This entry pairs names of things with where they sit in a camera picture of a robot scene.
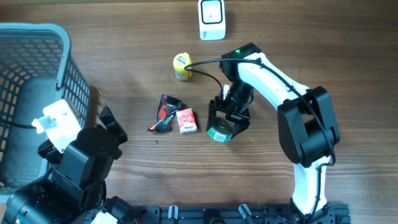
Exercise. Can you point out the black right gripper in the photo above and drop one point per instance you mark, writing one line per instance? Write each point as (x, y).
(244, 115)

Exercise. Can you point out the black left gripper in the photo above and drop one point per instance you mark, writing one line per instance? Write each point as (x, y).
(112, 122)

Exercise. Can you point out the red white snack box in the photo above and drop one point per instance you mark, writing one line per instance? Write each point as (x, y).
(186, 121)

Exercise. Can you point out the black red snack packet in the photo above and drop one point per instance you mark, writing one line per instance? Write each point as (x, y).
(168, 106)

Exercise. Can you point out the yellow candy bottle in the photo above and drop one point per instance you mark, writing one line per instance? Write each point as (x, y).
(180, 62)

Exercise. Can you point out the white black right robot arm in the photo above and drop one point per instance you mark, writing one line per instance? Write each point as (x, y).
(307, 126)

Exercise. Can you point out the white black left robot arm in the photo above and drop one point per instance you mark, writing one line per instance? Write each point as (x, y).
(76, 184)

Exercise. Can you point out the white barcode scanner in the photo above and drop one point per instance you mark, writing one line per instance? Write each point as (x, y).
(212, 19)

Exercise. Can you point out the grey plastic mesh basket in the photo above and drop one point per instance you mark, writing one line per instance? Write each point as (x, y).
(37, 69)

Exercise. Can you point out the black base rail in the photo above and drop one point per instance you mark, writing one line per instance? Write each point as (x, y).
(118, 211)

